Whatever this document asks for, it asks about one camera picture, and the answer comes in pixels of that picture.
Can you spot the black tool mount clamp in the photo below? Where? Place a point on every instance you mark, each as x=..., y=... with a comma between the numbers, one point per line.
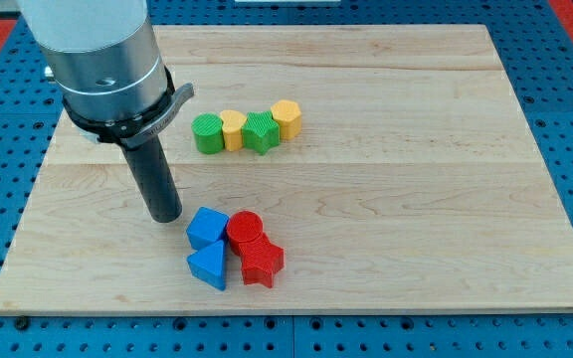
x=134, y=131

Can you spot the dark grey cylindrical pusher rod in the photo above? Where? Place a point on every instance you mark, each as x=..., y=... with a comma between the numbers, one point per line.
x=150, y=170

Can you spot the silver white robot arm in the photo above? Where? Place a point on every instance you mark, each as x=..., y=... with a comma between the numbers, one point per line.
x=104, y=57

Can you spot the green cylinder block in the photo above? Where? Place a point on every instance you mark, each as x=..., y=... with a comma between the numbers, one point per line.
x=207, y=131

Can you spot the blue cube block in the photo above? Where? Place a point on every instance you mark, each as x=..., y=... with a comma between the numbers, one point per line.
x=206, y=228

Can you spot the yellow heart block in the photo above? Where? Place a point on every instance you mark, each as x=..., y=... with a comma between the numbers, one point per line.
x=232, y=124

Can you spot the red cylinder block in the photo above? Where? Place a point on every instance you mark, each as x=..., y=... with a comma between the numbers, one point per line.
x=243, y=228

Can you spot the green star block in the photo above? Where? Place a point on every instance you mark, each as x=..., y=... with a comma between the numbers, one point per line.
x=260, y=132

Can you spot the blue triangle block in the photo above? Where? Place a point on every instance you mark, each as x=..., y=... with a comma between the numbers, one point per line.
x=209, y=265

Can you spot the yellow hexagon block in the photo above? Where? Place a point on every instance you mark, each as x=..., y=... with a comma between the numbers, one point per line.
x=287, y=114

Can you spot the red star block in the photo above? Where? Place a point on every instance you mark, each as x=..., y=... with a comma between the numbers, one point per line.
x=261, y=260

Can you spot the light wooden board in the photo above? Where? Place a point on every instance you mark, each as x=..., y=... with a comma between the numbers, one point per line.
x=414, y=187

